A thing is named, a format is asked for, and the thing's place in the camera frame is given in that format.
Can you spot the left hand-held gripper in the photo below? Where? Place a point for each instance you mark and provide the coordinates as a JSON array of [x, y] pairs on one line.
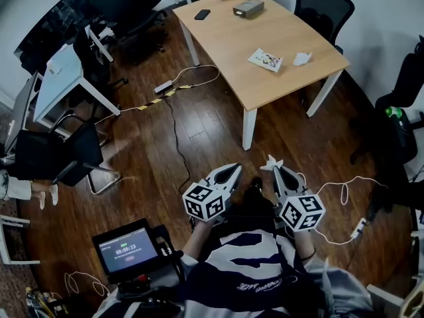
[[205, 204]]

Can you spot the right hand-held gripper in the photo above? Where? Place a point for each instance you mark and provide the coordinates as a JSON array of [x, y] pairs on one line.
[[301, 212]]

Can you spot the white wet wipe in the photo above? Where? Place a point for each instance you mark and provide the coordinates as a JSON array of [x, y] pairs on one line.
[[271, 163]]

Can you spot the white printed wet wipe pack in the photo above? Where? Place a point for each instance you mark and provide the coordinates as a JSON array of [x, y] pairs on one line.
[[265, 59]]

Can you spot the person's left forearm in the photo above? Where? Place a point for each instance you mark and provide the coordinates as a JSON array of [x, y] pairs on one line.
[[200, 237]]

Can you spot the person's right forearm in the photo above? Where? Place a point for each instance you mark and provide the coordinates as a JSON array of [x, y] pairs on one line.
[[304, 243]]

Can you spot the person's black trousers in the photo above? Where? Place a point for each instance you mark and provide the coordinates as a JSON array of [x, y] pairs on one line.
[[253, 200]]

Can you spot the black wristband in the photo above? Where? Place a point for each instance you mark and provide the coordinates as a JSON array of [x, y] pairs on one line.
[[308, 255]]

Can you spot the person's navy white shirt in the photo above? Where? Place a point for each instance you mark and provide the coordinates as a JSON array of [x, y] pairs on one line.
[[258, 277]]

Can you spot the yellow black striped tape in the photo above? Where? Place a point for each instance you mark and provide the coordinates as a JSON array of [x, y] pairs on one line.
[[165, 95]]

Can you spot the white power strip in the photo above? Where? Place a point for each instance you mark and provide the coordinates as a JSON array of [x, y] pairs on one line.
[[163, 86]]

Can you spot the crumpled white tissue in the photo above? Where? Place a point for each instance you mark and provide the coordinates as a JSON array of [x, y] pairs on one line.
[[301, 59]]

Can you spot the green bottle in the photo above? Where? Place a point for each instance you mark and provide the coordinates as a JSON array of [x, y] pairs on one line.
[[393, 112]]

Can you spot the black screen tablet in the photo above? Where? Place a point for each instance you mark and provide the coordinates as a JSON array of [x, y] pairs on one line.
[[127, 248]]

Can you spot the light wooden table white legs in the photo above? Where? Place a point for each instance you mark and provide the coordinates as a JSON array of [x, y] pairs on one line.
[[232, 45]]

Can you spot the black chair with bag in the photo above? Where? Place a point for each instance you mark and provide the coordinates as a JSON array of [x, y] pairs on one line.
[[397, 111]]

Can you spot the black smartphone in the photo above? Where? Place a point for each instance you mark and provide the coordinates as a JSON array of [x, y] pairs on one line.
[[202, 14]]

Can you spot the white furniture piece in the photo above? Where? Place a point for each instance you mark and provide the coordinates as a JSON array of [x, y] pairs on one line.
[[397, 300]]

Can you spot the grey box device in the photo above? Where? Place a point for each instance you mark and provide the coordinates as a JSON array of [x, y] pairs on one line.
[[248, 8]]

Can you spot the black mesh office chair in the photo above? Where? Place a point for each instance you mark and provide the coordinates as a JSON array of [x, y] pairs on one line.
[[323, 10]]

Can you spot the black cantilever chair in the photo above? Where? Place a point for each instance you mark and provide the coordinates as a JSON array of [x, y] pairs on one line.
[[56, 154]]

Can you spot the white desk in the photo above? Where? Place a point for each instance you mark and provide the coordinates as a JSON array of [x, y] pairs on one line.
[[64, 78]]

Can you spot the small white desk object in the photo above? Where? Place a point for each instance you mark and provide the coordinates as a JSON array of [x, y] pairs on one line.
[[53, 68]]

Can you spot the dark computer monitor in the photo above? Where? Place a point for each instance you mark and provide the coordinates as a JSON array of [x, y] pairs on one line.
[[20, 111]]

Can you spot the black tablet mount rig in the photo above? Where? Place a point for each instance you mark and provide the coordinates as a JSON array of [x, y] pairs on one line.
[[159, 267]]

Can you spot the white metal frame chair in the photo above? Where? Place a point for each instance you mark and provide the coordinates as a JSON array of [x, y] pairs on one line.
[[13, 240]]

